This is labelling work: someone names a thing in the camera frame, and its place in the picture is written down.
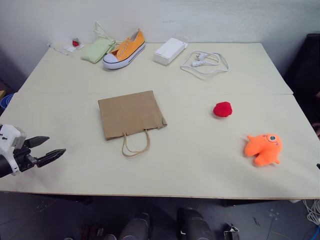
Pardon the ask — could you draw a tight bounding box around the dark rounded shape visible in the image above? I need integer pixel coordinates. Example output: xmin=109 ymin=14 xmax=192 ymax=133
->
xmin=176 ymin=207 xmax=214 ymax=240
xmin=119 ymin=212 xmax=151 ymax=240

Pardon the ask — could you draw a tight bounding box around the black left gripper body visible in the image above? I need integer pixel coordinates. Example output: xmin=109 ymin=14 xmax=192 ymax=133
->
xmin=12 ymin=139 xmax=40 ymax=173

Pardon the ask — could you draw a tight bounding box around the white cardboard box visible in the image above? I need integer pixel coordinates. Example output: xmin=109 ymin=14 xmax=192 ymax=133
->
xmin=153 ymin=37 xmax=189 ymax=67

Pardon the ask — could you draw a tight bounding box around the brown paper bag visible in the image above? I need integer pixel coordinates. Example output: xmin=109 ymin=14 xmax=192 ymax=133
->
xmin=97 ymin=90 xmax=168 ymax=158

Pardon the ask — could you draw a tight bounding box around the small grey floor box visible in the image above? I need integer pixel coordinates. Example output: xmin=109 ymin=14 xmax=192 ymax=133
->
xmin=223 ymin=223 xmax=241 ymax=240

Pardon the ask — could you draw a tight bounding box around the light green cloth pouch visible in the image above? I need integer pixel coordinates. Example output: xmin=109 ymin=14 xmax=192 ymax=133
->
xmin=80 ymin=37 xmax=116 ymax=65

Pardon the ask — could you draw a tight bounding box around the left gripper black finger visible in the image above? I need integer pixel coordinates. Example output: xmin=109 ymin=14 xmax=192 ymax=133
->
xmin=24 ymin=135 xmax=50 ymax=151
xmin=36 ymin=148 xmax=67 ymax=169

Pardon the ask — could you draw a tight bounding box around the cream rope cord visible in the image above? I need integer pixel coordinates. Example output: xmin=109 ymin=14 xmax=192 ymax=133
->
xmin=93 ymin=21 xmax=119 ymax=48

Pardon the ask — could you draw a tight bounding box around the orange plush toy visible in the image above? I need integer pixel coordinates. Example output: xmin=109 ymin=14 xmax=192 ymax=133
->
xmin=243 ymin=133 xmax=284 ymax=168

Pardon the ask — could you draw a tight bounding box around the white power cable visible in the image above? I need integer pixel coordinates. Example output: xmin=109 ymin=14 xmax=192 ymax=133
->
xmin=180 ymin=50 xmax=230 ymax=82

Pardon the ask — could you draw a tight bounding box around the red soft lump object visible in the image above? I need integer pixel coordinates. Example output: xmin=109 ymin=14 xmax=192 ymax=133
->
xmin=212 ymin=100 xmax=234 ymax=119

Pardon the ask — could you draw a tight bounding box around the thin white stick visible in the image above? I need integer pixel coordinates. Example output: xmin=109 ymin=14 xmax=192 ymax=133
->
xmin=47 ymin=42 xmax=75 ymax=58

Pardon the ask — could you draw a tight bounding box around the orange canvas sneaker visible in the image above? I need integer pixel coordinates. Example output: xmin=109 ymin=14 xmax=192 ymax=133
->
xmin=102 ymin=28 xmax=147 ymax=70

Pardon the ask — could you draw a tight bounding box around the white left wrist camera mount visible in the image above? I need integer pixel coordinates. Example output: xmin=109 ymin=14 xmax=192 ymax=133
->
xmin=0 ymin=123 xmax=28 ymax=176

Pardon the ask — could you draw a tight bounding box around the white floor cable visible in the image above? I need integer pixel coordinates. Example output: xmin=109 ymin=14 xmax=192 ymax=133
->
xmin=301 ymin=198 xmax=320 ymax=226

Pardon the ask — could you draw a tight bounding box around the blue bucket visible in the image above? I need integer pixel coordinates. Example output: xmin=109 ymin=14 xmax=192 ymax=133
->
xmin=0 ymin=93 xmax=14 ymax=115

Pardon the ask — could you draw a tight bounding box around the black cabinet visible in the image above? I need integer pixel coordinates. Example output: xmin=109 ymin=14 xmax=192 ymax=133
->
xmin=284 ymin=33 xmax=320 ymax=132

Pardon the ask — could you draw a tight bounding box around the small red item in packet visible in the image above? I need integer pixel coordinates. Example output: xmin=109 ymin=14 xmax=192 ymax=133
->
xmin=71 ymin=37 xmax=85 ymax=50

